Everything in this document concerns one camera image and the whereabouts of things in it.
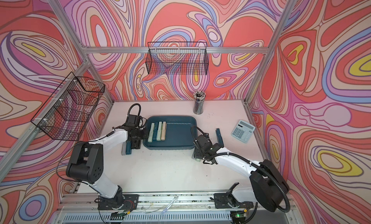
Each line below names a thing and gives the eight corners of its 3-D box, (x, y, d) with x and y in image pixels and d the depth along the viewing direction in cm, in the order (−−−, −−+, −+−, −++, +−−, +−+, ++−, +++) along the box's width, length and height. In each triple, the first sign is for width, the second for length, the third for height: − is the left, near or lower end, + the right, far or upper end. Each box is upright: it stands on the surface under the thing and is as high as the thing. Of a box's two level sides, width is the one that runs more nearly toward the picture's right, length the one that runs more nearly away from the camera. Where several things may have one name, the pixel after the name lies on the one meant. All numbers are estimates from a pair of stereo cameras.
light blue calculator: (230, 135, 101) (231, 132, 98) (238, 121, 109) (239, 118, 106) (246, 144, 96) (248, 141, 93) (254, 129, 104) (256, 126, 101)
